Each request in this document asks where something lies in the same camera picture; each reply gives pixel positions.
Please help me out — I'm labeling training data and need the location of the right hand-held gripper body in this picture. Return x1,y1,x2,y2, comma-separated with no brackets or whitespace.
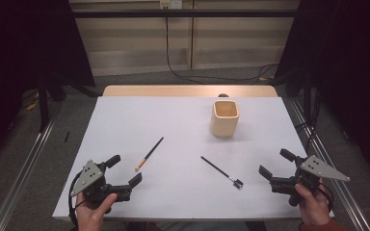
269,154,351,207

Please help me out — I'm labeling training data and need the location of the white wall socket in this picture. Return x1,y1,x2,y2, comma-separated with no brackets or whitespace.
159,0,183,10

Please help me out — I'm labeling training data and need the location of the person's left hand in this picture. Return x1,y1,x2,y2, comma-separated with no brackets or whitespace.
75,192,119,231

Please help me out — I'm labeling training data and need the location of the beige square holder cup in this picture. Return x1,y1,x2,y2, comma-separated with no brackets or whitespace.
209,99,241,139

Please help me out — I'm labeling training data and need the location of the black curtain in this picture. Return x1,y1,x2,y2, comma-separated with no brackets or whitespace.
274,0,370,184
0,0,95,162

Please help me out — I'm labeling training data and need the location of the person's right hand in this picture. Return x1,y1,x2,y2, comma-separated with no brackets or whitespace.
294,182,331,227

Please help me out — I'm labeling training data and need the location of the black metal stand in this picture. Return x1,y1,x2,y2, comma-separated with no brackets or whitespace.
37,73,51,133
303,68,312,123

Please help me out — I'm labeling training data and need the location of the black horizontal metal bar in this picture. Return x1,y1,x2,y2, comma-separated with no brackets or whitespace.
71,9,300,18

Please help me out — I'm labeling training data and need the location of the black brush with dark head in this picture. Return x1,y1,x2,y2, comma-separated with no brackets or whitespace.
200,155,245,191

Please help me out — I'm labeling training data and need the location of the black wall cable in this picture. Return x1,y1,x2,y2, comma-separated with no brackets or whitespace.
164,7,280,85

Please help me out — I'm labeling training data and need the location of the hand-held gripper cable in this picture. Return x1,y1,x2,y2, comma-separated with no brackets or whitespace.
317,179,335,213
67,171,88,227

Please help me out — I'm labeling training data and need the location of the orange-tipped brown pencil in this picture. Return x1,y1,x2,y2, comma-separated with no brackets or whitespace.
134,137,165,172

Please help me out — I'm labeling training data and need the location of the left hand-held gripper cable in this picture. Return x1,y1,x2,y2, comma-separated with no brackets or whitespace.
67,171,88,227

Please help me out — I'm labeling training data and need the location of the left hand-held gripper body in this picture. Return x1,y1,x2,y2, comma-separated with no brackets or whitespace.
69,159,133,203

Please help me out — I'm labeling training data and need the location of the white table cover sheet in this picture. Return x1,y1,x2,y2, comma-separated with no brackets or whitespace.
51,95,335,222

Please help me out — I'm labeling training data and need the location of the right hand-held gripper cable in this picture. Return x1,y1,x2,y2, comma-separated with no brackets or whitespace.
317,179,335,213

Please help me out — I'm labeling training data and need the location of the black floor cable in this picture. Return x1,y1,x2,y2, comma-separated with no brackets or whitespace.
293,92,322,152

